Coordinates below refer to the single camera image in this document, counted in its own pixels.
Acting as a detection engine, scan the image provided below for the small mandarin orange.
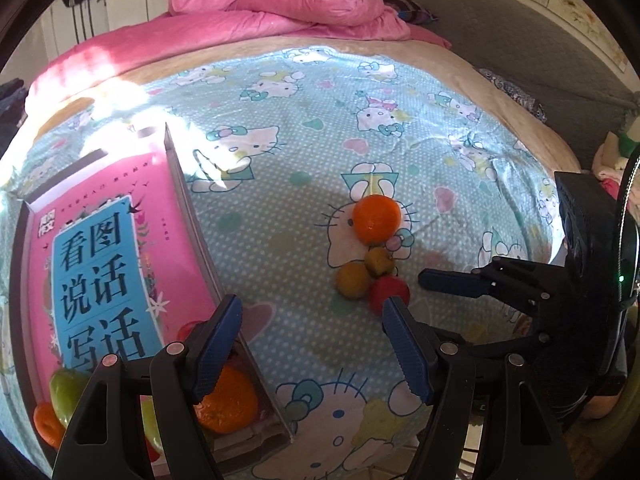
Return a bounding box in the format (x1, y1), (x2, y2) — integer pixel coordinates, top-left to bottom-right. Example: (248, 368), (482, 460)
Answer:
(32, 402), (65, 450)

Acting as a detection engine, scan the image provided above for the green pear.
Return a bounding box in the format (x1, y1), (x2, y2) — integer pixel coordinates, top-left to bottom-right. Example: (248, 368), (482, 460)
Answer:
(49, 367), (90, 428)
(141, 396), (164, 455)

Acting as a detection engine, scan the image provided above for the large orange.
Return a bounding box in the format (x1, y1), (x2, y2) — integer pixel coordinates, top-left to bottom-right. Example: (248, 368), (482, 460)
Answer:
(194, 364), (259, 436)

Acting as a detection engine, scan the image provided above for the red tomato with stem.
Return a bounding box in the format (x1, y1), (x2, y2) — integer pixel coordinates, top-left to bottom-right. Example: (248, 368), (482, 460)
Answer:
(368, 275), (410, 316)

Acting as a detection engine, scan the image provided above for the yellow-brown small fruit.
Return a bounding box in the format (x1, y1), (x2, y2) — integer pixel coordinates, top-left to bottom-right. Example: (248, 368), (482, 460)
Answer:
(364, 246), (396, 278)
(335, 261), (372, 300)

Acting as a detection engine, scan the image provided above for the orange on bedsheet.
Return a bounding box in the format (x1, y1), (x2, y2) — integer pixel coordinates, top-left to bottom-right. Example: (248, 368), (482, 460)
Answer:
(352, 195), (401, 246)

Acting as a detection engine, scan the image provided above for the pink book box tray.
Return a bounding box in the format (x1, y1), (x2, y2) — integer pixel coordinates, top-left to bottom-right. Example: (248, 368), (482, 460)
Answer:
(8, 121), (296, 476)

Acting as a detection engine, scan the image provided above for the Hello Kitty bedsheet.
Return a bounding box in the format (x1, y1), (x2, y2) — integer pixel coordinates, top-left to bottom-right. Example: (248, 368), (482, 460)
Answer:
(1, 44), (563, 479)

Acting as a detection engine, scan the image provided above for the grey padded headboard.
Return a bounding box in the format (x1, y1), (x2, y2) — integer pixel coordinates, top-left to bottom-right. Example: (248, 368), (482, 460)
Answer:
(412, 0), (638, 168)

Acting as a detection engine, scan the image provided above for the dark patterned pillow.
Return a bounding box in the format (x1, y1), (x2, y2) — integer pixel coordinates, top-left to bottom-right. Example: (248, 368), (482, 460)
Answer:
(383, 0), (438, 26)

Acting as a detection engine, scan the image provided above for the pile of dark clothes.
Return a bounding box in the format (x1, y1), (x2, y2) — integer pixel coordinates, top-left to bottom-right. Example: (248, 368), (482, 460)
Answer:
(0, 78), (28, 142)

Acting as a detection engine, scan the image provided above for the pink duvet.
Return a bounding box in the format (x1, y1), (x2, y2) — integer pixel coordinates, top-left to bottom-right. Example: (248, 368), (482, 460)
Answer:
(27, 0), (451, 108)

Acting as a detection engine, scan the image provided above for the black cable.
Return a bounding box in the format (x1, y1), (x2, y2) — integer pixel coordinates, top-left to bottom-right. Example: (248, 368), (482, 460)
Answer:
(613, 144), (640, 311)

